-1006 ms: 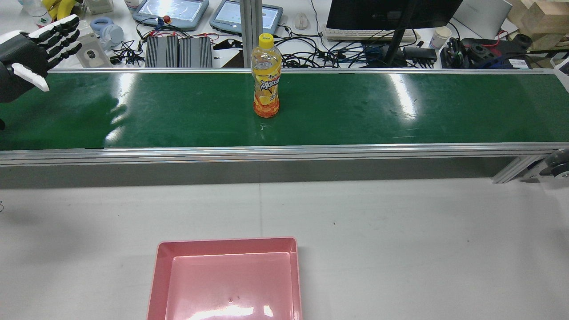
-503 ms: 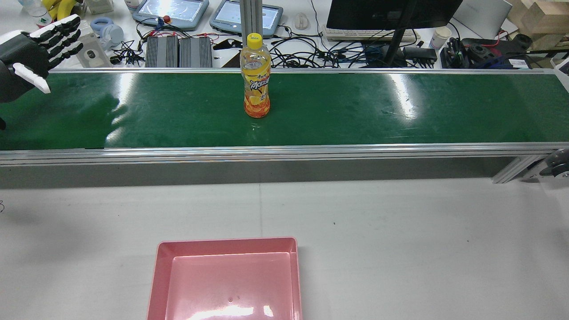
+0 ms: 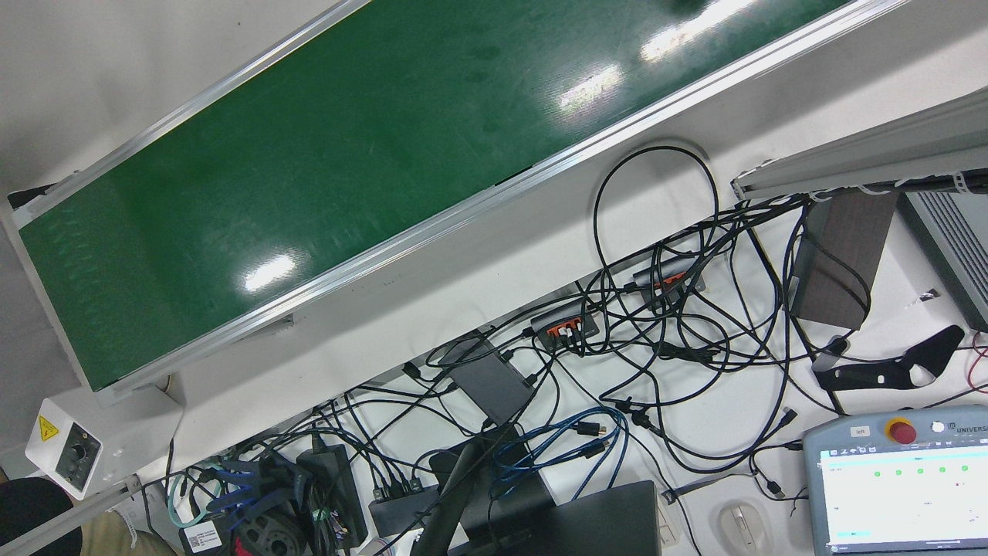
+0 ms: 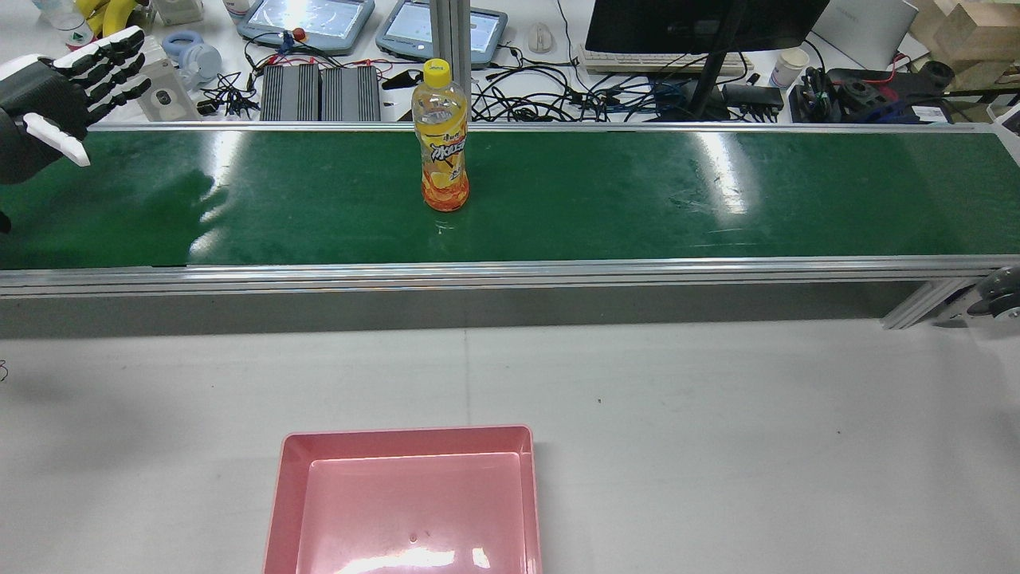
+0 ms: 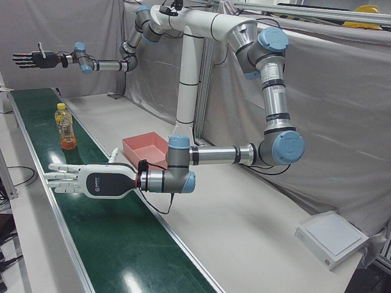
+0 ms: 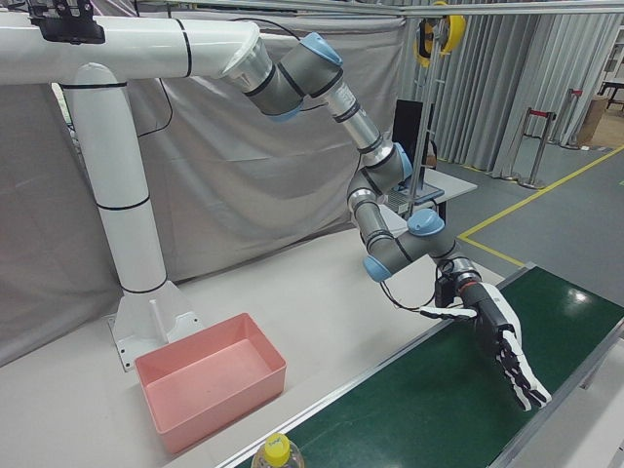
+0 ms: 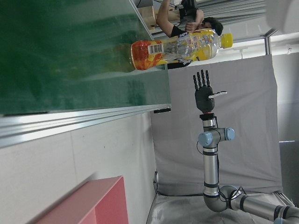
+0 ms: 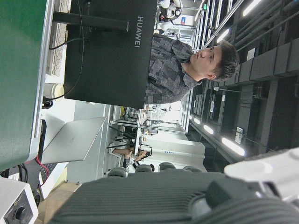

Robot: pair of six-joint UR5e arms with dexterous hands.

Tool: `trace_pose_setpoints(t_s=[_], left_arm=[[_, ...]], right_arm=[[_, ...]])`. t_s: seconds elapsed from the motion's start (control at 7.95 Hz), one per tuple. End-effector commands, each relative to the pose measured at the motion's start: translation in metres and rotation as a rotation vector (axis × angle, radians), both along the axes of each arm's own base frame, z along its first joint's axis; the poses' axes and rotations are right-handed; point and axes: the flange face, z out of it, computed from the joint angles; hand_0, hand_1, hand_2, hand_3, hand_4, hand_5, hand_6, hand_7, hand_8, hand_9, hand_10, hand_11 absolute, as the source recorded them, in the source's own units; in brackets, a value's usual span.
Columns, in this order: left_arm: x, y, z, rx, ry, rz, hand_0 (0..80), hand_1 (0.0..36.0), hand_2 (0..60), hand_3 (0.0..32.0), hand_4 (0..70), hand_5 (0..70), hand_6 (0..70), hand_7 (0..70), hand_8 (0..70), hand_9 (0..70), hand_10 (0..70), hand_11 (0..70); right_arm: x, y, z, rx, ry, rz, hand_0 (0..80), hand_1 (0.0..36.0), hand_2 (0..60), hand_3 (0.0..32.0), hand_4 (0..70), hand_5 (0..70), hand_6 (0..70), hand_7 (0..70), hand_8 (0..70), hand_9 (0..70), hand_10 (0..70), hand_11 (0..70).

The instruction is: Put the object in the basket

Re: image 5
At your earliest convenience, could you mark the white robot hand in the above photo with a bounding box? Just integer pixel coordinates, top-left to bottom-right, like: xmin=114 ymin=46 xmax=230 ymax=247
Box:
xmin=44 ymin=148 xmax=142 ymax=200

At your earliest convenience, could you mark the black equipment rack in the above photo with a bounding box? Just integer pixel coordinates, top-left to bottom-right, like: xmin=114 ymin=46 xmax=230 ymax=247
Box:
xmin=0 ymin=213 xmax=24 ymax=293

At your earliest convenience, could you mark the aluminium overhead beam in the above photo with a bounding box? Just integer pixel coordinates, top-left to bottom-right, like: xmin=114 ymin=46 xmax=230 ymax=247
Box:
xmin=235 ymin=1 xmax=391 ymax=27

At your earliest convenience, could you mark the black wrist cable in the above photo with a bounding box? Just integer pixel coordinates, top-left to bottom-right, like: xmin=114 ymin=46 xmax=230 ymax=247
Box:
xmin=139 ymin=158 xmax=176 ymax=215

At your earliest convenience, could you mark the grey fabric backdrop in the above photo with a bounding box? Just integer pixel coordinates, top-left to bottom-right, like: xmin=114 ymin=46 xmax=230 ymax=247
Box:
xmin=0 ymin=0 xmax=129 ymax=99

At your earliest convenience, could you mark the pink plastic basket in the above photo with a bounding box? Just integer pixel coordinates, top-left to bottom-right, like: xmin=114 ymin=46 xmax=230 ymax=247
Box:
xmin=122 ymin=131 xmax=170 ymax=170

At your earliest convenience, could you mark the grey fabric side curtain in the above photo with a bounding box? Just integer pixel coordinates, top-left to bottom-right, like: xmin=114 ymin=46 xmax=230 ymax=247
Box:
xmin=122 ymin=0 xmax=391 ymax=272

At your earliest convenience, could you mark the flat white box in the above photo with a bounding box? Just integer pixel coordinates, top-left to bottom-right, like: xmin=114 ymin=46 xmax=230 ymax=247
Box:
xmin=294 ymin=210 xmax=370 ymax=272

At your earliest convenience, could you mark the aluminium support column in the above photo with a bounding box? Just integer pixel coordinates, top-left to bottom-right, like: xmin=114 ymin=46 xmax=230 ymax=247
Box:
xmin=194 ymin=38 xmax=215 ymax=145

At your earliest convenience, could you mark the aluminium corner frame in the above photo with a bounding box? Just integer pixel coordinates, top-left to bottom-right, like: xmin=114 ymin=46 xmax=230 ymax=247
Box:
xmin=374 ymin=225 xmax=391 ymax=277

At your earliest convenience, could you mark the black head camera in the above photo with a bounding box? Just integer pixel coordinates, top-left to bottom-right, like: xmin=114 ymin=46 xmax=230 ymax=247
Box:
xmin=158 ymin=0 xmax=184 ymax=17

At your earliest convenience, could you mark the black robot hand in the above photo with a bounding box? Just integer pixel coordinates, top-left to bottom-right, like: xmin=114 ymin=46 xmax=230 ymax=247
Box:
xmin=12 ymin=42 xmax=61 ymax=70

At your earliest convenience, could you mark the green conveyor belt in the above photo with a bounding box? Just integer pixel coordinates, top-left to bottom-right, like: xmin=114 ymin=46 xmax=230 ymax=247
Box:
xmin=8 ymin=87 xmax=227 ymax=293

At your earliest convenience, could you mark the black floor cable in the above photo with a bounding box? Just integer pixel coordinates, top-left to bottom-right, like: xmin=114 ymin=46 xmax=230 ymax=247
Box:
xmin=5 ymin=166 xmax=36 ymax=187

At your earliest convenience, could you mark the aluminium table leg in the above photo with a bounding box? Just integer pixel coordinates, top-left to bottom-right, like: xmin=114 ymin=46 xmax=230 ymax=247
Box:
xmin=0 ymin=149 xmax=18 ymax=201

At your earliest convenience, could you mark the white robot torso column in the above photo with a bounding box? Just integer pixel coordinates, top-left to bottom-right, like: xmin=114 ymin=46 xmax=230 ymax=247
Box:
xmin=149 ymin=4 xmax=257 ymax=144

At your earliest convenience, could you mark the yellow hard hat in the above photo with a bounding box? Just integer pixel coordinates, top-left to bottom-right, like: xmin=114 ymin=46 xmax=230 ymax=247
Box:
xmin=354 ymin=4 xmax=381 ymax=15
xmin=341 ymin=20 xmax=383 ymax=31

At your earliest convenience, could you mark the yellow black striped bar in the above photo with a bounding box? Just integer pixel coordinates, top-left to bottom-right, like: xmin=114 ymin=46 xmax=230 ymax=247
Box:
xmin=265 ymin=12 xmax=346 ymax=24

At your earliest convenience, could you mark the small white box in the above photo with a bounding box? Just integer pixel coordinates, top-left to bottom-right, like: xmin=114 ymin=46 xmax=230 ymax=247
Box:
xmin=0 ymin=87 xmax=15 ymax=115

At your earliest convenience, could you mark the orange juice bottle yellow cap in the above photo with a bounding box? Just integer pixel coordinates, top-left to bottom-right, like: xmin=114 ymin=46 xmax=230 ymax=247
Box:
xmin=54 ymin=103 xmax=78 ymax=151

